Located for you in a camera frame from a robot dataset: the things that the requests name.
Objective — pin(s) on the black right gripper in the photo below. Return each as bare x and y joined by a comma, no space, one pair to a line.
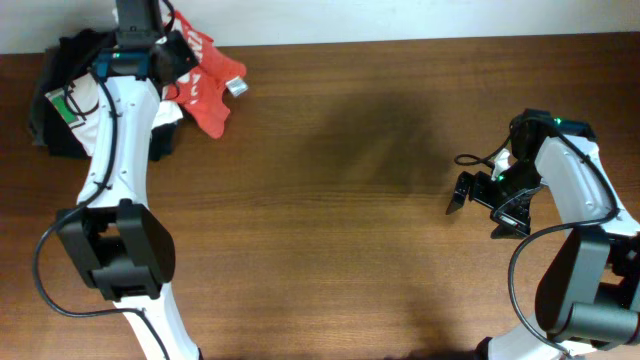
481,189

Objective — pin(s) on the orange-red t-shirt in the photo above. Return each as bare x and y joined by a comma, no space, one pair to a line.
200,92

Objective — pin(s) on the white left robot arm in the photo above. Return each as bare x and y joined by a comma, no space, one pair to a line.
116,244

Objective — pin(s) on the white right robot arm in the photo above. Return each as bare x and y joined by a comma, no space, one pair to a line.
550,181

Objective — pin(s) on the folded black garment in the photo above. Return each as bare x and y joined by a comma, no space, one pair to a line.
69,61

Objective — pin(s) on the folded white t-shirt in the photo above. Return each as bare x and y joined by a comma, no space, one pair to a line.
70,124

